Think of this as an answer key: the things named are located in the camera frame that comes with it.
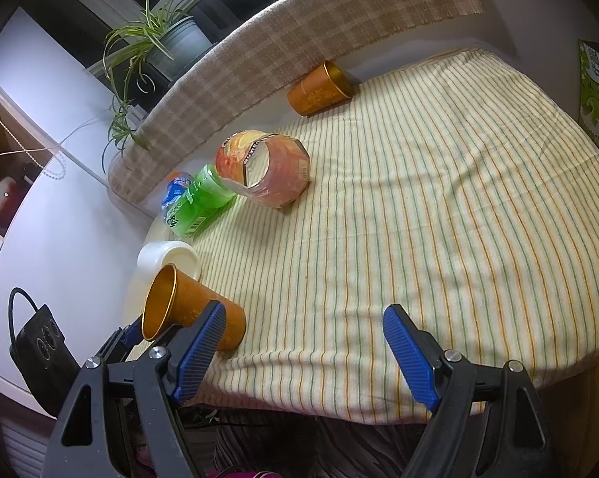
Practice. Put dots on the spider plant in green pot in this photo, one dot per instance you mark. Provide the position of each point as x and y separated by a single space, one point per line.
167 39

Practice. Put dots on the blue orange-capped bottle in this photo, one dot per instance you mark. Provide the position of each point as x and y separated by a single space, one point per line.
176 186

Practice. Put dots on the black power adapter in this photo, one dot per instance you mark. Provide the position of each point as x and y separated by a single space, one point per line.
39 352

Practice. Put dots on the brown plaid sill cloth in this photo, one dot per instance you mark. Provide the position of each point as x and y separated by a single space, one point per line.
268 52

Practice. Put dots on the white plastic cup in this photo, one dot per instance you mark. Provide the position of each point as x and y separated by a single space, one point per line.
152 258

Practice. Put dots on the brown gold-patterned cup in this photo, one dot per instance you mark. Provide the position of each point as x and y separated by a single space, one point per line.
177 299

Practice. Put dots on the red orange snack carton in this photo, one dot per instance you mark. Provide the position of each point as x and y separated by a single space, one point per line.
269 169

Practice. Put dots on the green tea bottle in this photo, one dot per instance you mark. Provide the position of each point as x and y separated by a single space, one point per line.
203 201

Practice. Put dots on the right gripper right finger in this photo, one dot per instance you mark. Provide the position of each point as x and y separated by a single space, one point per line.
485 421

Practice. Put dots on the striped yellow table cloth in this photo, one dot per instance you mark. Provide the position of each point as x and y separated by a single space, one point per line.
454 187

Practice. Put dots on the green cardboard box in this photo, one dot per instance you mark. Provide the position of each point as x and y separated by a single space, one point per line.
588 117

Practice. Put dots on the red white ceramic vase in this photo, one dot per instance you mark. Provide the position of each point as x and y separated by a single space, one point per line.
1 199

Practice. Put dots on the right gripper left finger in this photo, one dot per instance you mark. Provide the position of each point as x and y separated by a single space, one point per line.
92 437

